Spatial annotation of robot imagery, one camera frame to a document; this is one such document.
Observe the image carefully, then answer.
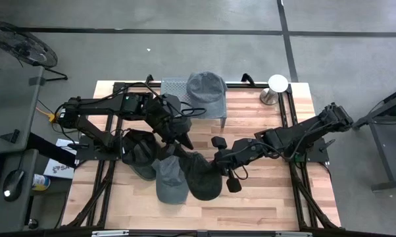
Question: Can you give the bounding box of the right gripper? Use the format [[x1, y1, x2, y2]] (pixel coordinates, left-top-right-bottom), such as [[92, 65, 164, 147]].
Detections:
[[212, 136, 263, 194]]

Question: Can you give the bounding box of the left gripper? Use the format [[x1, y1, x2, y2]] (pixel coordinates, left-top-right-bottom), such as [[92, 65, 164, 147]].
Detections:
[[147, 93, 195, 157]]

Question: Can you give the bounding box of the dark charcoal baseball cap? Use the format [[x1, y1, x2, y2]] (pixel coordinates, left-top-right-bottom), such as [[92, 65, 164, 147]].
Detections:
[[179, 151, 224, 202]]

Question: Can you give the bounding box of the blue-gray baseball cap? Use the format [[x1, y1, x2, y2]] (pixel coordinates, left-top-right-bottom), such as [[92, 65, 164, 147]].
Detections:
[[151, 154, 189, 205]]

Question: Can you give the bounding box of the black baseball cap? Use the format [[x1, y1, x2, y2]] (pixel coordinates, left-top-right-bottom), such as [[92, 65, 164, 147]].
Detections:
[[120, 128, 159, 182]]

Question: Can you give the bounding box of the light gray baseball cap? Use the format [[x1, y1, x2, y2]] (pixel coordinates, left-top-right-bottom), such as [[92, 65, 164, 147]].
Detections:
[[186, 71, 228, 105]]

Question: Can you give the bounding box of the gray perforated metal shelf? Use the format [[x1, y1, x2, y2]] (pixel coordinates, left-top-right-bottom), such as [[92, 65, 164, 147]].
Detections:
[[161, 77, 228, 131]]

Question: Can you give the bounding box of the white-topped brass stand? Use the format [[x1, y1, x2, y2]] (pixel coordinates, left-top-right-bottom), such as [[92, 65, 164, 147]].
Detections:
[[259, 74, 289, 106]]

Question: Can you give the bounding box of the white printed box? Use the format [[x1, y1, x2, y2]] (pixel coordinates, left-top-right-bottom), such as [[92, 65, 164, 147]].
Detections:
[[42, 138, 78, 180]]

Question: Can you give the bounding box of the black diagonal bar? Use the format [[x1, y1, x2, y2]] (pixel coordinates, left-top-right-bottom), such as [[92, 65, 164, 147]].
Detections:
[[26, 131, 78, 169]]

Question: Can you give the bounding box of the white and yellow can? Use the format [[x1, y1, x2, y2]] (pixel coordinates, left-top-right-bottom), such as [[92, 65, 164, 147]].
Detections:
[[31, 173, 51, 192]]

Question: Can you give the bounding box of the dark gray metal cart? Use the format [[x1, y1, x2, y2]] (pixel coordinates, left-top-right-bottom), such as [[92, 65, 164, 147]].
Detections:
[[350, 84, 396, 192]]

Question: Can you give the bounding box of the black computer mouse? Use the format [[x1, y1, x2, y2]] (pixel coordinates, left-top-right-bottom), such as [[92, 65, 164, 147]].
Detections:
[[1, 169, 26, 203]]

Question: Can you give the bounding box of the gray desk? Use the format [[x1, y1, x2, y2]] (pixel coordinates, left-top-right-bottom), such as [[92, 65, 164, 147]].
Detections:
[[0, 148, 41, 235], [0, 65, 46, 155]]

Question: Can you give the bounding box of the black floor fan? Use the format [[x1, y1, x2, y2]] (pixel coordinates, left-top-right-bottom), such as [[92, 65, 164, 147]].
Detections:
[[0, 21, 69, 82]]

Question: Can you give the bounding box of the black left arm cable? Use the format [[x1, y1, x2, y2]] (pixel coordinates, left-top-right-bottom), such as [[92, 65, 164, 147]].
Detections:
[[180, 101, 208, 118]]

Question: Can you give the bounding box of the black aluminium table frame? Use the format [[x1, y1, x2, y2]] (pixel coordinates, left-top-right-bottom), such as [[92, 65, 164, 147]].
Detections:
[[61, 78, 342, 231]]

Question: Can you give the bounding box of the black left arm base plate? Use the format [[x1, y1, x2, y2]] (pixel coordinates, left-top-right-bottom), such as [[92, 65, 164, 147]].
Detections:
[[73, 140, 123, 162]]

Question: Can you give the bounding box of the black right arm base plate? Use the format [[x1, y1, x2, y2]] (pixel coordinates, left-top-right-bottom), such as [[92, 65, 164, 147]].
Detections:
[[282, 136, 330, 165]]

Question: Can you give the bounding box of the silver bracket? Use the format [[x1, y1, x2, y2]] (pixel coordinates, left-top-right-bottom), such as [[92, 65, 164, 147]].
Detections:
[[91, 229, 130, 237], [274, 231, 313, 237]]

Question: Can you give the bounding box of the yellow power cable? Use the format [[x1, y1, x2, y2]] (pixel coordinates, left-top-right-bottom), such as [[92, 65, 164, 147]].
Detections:
[[36, 105, 60, 124]]

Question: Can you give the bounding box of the small black desk bracket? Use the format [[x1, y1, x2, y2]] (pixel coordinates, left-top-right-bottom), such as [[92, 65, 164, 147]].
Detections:
[[0, 128, 21, 144]]

